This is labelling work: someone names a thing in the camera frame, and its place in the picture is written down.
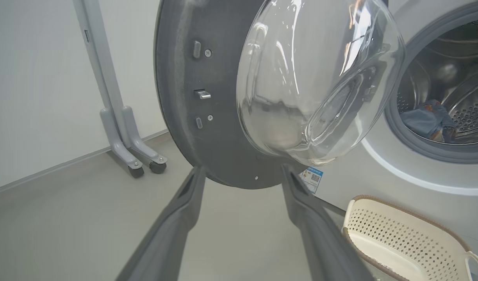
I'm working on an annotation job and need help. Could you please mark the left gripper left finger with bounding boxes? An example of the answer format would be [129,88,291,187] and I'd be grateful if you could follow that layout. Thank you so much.
[116,166,206,281]

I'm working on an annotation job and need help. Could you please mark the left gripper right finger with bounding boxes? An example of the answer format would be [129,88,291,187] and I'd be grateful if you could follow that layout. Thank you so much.
[282,164,374,281]

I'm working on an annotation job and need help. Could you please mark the round dark washing machine door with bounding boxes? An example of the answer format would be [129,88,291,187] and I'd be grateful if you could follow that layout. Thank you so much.
[154,0,407,190]

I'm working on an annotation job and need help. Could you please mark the blue patterned clothes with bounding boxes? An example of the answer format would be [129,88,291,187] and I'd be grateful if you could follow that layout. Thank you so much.
[401,100,457,143]

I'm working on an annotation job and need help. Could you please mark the white perforated laundry basket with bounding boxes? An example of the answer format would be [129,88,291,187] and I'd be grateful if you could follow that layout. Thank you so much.
[342,194,478,281]

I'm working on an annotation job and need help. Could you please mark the white front-load washing machine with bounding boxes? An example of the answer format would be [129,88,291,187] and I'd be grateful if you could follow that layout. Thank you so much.
[301,0,478,281]

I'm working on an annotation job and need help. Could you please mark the blue energy label sticker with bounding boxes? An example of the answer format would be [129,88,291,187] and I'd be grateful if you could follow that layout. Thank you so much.
[301,167,324,194]

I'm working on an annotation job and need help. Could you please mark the grey caster foot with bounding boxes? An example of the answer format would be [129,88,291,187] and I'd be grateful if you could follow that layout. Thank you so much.
[100,108,145,179]
[122,105,168,174]

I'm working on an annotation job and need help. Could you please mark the white partition panel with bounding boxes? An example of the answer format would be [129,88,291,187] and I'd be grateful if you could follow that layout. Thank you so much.
[0,0,111,194]

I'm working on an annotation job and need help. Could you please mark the grey partition post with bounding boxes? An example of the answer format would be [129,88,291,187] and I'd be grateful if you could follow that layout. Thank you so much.
[72,0,124,117]

